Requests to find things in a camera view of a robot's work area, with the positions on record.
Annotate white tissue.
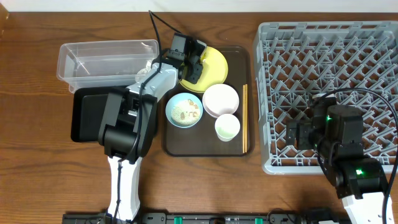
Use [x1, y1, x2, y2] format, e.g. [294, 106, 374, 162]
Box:
[135, 61, 152, 82]

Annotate pink bowl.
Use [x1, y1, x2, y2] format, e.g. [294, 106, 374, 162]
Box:
[202, 84, 239, 118]

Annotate light blue bowl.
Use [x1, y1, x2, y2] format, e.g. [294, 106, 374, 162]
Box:
[165, 93, 203, 128]

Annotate rice and nut scraps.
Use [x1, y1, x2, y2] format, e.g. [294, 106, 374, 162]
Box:
[172, 99, 201, 126]

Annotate white cup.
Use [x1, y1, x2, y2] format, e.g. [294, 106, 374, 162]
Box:
[215, 114, 241, 142]

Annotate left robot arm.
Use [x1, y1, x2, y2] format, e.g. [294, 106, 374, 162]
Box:
[98, 33, 207, 223]

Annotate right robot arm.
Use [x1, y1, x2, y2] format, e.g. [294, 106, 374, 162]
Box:
[285, 94, 394, 223]

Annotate grey dishwasher rack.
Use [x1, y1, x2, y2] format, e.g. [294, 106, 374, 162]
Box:
[253, 21, 397, 175]

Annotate yellow plate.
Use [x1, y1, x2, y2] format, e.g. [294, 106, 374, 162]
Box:
[180, 47, 228, 93]

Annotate clear plastic bin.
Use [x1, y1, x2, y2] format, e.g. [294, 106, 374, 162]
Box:
[57, 39, 159, 93]

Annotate dark brown serving tray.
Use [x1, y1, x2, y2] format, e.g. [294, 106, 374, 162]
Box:
[159, 46, 255, 157]

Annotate black rectangular tray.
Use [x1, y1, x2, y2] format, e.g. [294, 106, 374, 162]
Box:
[70, 85, 158, 143]

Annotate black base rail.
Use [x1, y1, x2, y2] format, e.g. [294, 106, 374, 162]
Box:
[61, 212, 352, 224]

